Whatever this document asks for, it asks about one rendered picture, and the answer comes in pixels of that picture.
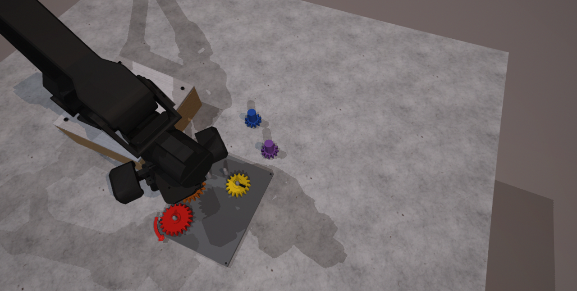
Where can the red curved arrow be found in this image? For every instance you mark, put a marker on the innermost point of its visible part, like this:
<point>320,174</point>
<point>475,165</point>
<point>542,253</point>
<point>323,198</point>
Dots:
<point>161,238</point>

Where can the red gear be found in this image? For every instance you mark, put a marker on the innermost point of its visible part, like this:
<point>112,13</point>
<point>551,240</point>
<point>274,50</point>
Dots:
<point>170,226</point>

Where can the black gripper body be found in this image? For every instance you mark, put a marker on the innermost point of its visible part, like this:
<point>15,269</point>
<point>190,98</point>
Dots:
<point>124,179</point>

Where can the yellow gear with black stripe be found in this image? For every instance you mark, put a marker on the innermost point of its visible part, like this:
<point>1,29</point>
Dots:
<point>241,188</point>

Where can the purple gear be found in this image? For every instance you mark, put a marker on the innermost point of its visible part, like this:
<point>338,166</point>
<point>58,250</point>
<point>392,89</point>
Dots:
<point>269,150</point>

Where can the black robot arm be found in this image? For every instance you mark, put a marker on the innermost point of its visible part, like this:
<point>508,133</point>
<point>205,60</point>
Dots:
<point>108,96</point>

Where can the blue gear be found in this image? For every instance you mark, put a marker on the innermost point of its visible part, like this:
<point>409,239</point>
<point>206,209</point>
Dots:
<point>252,119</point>

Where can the orange gear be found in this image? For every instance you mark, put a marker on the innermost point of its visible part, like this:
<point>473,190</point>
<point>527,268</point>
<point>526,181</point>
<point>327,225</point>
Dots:
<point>195,195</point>

